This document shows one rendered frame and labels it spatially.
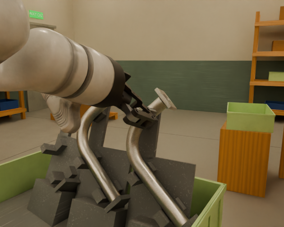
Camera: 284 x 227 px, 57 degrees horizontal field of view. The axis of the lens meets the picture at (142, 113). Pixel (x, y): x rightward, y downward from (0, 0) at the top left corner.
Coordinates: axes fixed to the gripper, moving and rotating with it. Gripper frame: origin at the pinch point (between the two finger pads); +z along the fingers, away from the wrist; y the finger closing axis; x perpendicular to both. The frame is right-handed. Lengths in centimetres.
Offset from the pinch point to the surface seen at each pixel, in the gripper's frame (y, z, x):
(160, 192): -15.6, 9.3, 11.0
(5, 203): 9, 11, 56
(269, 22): 165, 498, -157
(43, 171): 15, 26, 51
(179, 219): -21.9, 9.2, 10.6
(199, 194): -20.2, 28.3, 10.1
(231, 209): -43, 202, 49
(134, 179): -10.3, 8.4, 14.1
